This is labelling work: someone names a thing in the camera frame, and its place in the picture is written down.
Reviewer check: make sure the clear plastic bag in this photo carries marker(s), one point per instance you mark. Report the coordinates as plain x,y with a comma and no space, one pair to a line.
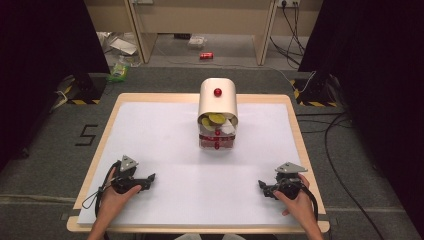
196,42

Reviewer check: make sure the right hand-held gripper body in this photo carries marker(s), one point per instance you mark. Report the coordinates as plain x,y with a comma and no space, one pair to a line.
289,181

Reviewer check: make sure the red can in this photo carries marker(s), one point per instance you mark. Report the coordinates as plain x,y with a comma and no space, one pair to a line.
206,55

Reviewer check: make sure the green packet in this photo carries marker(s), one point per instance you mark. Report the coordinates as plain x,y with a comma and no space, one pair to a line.
118,72

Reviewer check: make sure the person's right hand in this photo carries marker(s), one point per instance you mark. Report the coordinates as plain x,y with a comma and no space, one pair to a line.
298,206

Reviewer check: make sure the wooden table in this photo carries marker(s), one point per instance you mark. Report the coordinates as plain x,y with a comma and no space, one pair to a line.
196,97

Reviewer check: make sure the person's left hand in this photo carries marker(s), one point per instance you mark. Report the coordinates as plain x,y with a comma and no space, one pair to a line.
113,203

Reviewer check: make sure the white crumpled paper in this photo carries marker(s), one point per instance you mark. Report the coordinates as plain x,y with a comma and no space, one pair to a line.
121,45

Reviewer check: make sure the white table mat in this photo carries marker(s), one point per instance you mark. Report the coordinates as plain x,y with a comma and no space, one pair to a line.
166,140

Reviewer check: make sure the black stand base striped tape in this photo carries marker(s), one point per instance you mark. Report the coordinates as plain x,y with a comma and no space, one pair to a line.
85,88
315,91

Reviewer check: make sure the beige desk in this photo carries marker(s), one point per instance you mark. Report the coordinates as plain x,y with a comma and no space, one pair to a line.
200,16

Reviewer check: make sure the red round knob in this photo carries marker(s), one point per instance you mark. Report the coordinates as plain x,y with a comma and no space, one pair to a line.
217,92

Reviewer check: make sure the cream roll-top storage box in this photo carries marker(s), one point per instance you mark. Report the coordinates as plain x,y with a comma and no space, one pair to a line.
216,103

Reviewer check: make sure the white crumpled piece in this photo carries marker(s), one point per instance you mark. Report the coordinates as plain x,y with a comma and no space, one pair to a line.
228,127

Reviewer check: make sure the white wall socket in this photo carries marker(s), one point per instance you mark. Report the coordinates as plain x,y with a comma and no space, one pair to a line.
288,3

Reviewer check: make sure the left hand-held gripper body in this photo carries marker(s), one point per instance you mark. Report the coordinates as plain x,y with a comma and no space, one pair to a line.
128,180

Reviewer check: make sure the yellow-green round piece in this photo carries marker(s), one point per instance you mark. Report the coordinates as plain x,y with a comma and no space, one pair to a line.
206,124
218,118

